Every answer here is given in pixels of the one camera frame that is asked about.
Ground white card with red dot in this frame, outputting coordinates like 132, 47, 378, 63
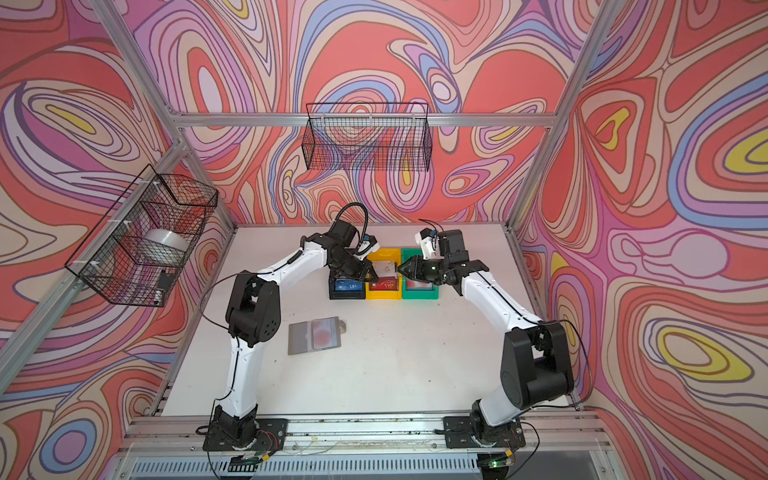
311, 317, 341, 351

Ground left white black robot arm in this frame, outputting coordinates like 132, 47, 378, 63
206, 202, 379, 450

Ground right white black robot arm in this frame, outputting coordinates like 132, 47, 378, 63
397, 227, 575, 447

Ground card in green bin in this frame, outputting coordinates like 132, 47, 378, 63
405, 279, 434, 292

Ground blue cards in black bin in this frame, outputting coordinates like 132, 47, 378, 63
334, 278, 365, 292

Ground green plastic bin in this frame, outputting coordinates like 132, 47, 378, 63
401, 248, 439, 300

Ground yellow plastic bin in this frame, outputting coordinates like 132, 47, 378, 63
366, 248, 403, 300

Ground black plastic bin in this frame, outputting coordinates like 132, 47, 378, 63
328, 272, 366, 300

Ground white tape roll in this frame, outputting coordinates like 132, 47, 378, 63
144, 228, 189, 252

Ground small black device in basket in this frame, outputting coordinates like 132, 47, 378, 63
154, 270, 173, 304

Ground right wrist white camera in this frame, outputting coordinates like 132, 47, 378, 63
415, 229, 439, 260

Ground wrist white camera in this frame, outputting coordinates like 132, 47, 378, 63
355, 234, 380, 258
415, 229, 439, 260

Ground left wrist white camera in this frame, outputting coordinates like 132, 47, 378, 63
355, 234, 380, 258

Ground back black wire basket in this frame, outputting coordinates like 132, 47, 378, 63
301, 101, 433, 172

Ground black wire basket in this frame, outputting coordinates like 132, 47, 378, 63
65, 165, 219, 308
301, 101, 433, 172

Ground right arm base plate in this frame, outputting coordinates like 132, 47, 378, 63
435, 415, 526, 451

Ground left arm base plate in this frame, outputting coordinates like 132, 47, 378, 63
203, 417, 288, 453

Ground aluminium front rail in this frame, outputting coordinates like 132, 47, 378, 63
118, 409, 614, 456

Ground left black wire basket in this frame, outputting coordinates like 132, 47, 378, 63
65, 165, 219, 308

